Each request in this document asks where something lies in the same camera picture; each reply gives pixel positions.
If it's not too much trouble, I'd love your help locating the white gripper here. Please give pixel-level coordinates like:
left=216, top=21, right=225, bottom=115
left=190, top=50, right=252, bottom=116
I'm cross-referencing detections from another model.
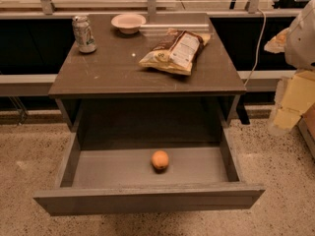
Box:
left=264, top=0, right=315, bottom=136

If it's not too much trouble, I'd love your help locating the orange fruit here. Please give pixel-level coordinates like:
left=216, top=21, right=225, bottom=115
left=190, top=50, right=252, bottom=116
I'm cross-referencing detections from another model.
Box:
left=151, top=150, right=169, bottom=170

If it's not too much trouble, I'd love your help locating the grey cabinet with counter top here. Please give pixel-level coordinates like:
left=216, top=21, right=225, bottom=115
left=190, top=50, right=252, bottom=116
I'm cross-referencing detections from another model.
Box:
left=47, top=12, right=247, bottom=130

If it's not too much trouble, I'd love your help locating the grey open top drawer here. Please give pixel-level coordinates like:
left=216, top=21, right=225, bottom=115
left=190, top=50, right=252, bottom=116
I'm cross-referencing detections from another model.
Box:
left=32, top=96, right=266, bottom=217

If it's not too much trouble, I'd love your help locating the brown yellow chip bag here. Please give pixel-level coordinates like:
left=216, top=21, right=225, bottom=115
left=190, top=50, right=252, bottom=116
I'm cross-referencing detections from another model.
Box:
left=139, top=29, right=211, bottom=76

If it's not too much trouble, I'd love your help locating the white ceramic bowl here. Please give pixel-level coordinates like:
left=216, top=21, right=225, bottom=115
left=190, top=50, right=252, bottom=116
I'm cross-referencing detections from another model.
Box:
left=111, top=14, right=147, bottom=34

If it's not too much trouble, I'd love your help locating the green white soda can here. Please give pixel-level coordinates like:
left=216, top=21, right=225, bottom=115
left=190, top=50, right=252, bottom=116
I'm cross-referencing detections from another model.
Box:
left=72, top=16, right=96, bottom=53

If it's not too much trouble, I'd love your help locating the white cable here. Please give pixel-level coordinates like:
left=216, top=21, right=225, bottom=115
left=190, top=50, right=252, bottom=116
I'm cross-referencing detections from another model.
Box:
left=243, top=7, right=267, bottom=87

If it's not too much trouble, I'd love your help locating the metal railing frame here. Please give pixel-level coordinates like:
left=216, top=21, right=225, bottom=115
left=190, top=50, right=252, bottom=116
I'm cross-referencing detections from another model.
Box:
left=0, top=0, right=315, bottom=20

